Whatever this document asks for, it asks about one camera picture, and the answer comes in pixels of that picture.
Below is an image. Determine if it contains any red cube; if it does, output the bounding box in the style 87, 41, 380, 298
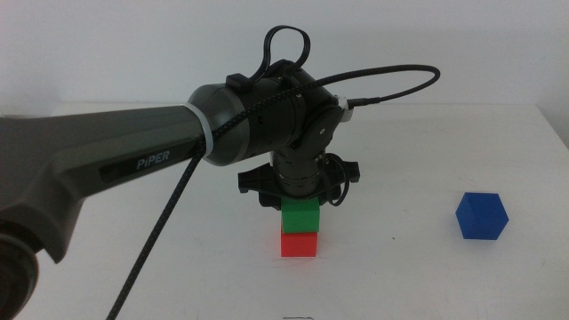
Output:
280, 226, 318, 258

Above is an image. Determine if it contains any white zip tie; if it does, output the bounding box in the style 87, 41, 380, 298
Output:
185, 102, 215, 157

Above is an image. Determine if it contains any thin black cable loop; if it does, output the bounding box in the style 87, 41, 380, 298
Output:
248, 25, 311, 85

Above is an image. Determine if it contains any blue cube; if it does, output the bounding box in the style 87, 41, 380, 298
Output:
455, 192, 510, 241

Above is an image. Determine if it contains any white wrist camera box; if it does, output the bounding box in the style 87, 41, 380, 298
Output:
335, 94, 355, 124

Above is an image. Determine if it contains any green cube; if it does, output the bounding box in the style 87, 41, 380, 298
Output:
281, 196, 321, 235

